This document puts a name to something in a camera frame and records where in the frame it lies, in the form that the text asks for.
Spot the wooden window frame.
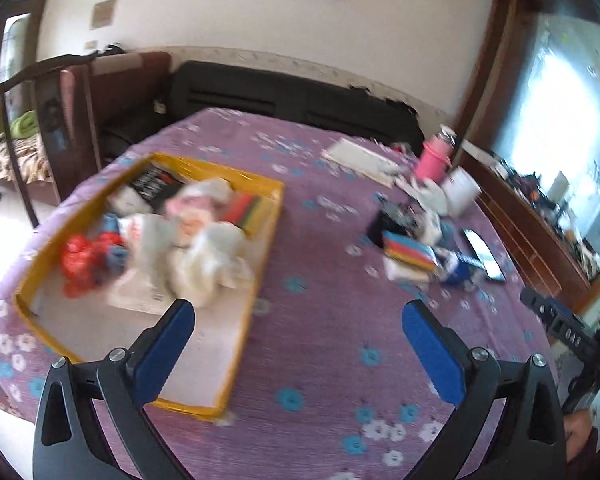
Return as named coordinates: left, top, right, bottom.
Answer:
left=455, top=0, right=546, bottom=161

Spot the purple floral tablecloth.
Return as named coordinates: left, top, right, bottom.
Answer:
left=0, top=107, right=571, bottom=480

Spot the crumpled white plastic bag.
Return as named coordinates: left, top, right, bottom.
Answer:
left=412, top=180, right=448, bottom=243
left=114, top=212, right=181, bottom=283

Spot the yellow cardboard box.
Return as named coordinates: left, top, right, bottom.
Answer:
left=12, top=152, right=286, bottom=421

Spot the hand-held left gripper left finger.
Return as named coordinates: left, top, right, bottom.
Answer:
left=32, top=298, right=197, bottom=480

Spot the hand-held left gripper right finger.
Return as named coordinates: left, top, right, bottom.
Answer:
left=401, top=299, right=566, bottom=480

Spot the pink white tissue pack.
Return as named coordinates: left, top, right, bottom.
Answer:
left=162, top=177, right=231, bottom=231

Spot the striped colourful pack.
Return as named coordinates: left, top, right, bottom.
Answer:
left=382, top=231, right=438, bottom=271

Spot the patterned blanket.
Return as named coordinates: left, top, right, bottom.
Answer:
left=0, top=132, right=51, bottom=183

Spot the blue white packet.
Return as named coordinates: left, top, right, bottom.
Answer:
left=99, top=212, right=131, bottom=273

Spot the black smartphone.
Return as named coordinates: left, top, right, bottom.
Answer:
left=461, top=228, right=507, bottom=282

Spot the wooden bench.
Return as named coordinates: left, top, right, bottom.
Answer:
left=60, top=51, right=173, bottom=171

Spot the pack of colourful cloths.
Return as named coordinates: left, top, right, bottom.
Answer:
left=227, top=194, right=263, bottom=236

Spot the white plastic jar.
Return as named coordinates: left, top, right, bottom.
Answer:
left=441, top=166, right=482, bottom=217

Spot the pink thermos bottle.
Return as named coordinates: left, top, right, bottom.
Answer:
left=414, top=132, right=455, bottom=183

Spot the dark wooden chair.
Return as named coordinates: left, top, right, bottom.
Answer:
left=0, top=52, right=103, bottom=228

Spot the white towel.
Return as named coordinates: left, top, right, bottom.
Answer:
left=172, top=220, right=253, bottom=308

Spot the black sofa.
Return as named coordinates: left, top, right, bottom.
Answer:
left=167, top=60, right=426, bottom=146

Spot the green cloth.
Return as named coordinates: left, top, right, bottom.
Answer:
left=7, top=112, right=41, bottom=138

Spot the clear plastic zip bag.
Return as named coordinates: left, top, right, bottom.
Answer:
left=107, top=272, right=176, bottom=314

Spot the wooden cabinet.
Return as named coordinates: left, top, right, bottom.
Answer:
left=462, top=140, right=600, bottom=311

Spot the wall plaque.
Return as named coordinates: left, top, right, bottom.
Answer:
left=90, top=0, right=117, bottom=30

